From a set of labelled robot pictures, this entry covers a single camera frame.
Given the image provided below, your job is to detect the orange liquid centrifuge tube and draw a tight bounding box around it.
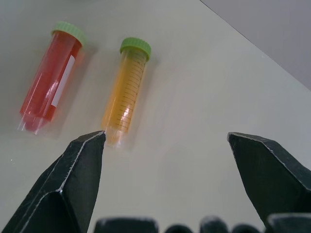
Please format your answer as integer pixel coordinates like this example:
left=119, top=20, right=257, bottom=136
left=100, top=37, right=152, bottom=149

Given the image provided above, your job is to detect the red liquid centrifuge tube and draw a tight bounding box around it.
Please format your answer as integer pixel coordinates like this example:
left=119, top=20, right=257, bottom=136
left=16, top=20, right=87, bottom=135

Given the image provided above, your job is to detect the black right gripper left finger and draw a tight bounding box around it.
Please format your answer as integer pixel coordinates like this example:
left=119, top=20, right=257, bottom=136
left=1, top=130, right=107, bottom=233

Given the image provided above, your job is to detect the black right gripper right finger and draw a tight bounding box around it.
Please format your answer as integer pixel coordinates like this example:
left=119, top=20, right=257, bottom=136
left=227, top=132, right=311, bottom=233

